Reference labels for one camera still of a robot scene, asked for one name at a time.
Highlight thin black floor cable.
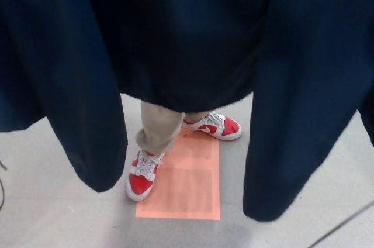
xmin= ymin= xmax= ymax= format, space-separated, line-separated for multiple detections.
xmin=0 ymin=159 xmax=8 ymax=211
xmin=306 ymin=203 xmax=374 ymax=248

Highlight red white left sneaker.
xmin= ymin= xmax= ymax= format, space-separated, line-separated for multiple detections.
xmin=181 ymin=111 xmax=243 ymax=141

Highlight red white right sneaker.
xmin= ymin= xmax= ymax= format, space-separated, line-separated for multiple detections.
xmin=125 ymin=148 xmax=166 ymax=202

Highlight red white sneaker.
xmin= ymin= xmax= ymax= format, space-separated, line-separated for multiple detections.
xmin=125 ymin=148 xmax=166 ymax=202
xmin=181 ymin=111 xmax=243 ymax=141

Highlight khaki trousers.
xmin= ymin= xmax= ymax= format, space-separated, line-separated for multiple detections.
xmin=134 ymin=100 xmax=216 ymax=155

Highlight orange rectangular floor marker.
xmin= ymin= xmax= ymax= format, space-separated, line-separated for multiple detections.
xmin=134 ymin=129 xmax=220 ymax=221

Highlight navy blue coat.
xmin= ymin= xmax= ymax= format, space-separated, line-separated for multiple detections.
xmin=0 ymin=0 xmax=374 ymax=222

